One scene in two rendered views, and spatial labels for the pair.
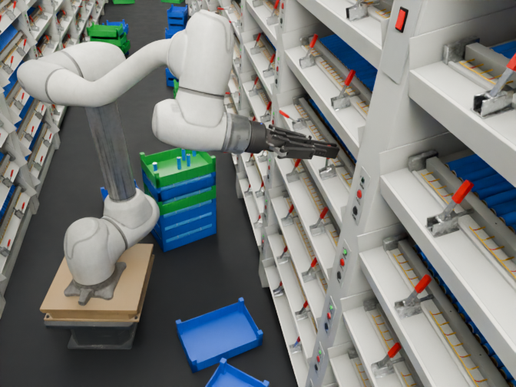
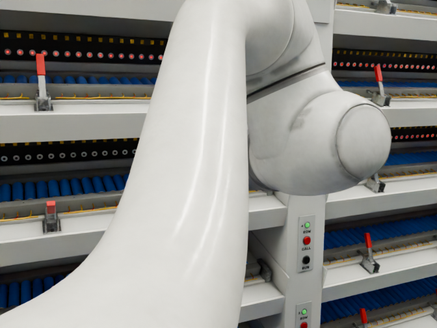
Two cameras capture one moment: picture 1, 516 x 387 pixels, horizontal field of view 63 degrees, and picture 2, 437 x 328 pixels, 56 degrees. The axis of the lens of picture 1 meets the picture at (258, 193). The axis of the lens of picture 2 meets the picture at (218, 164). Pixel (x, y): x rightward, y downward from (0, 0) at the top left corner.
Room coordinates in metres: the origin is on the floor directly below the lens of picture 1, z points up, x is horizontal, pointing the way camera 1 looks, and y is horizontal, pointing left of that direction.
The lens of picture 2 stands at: (1.01, 0.59, 1.14)
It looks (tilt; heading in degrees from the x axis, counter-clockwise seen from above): 9 degrees down; 260
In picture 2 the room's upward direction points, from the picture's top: straight up
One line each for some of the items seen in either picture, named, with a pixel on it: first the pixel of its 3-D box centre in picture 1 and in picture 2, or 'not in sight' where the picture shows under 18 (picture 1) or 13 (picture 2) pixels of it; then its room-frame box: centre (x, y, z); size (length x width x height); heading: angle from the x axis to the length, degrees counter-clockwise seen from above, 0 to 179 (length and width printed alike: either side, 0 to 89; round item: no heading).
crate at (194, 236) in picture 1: (182, 226); not in sight; (1.67, 0.39, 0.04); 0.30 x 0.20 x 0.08; 125
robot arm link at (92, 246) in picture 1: (90, 246); not in sight; (1.08, 0.59, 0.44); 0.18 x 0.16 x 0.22; 149
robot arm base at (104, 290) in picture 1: (93, 278); not in sight; (1.05, 0.60, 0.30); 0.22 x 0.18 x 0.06; 178
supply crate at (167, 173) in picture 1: (177, 162); not in sight; (1.67, 0.39, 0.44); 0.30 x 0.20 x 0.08; 125
